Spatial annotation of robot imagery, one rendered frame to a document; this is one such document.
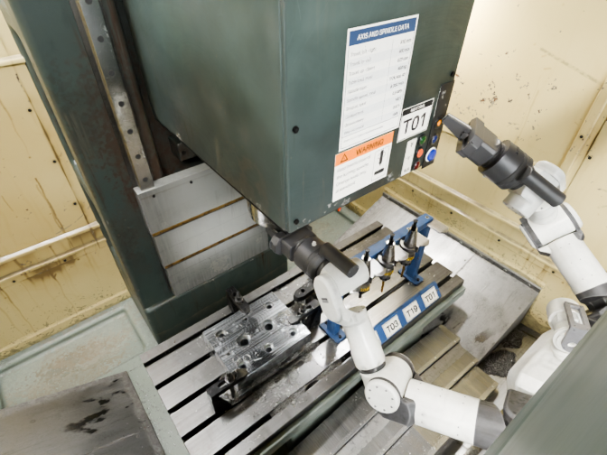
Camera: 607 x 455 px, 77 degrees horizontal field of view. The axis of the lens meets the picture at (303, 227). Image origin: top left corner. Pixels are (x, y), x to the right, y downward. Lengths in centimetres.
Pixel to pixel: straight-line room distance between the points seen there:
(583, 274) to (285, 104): 90
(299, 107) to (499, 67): 114
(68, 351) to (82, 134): 113
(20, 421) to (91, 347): 44
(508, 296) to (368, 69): 139
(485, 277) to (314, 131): 141
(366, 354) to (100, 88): 94
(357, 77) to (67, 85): 76
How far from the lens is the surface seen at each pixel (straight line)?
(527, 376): 101
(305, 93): 60
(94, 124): 121
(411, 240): 130
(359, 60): 66
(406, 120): 81
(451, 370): 167
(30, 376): 206
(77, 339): 208
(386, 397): 90
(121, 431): 166
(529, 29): 159
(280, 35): 55
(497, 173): 92
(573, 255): 121
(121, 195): 132
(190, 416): 135
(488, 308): 185
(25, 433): 168
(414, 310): 152
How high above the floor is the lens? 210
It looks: 41 degrees down
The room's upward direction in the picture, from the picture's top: straight up
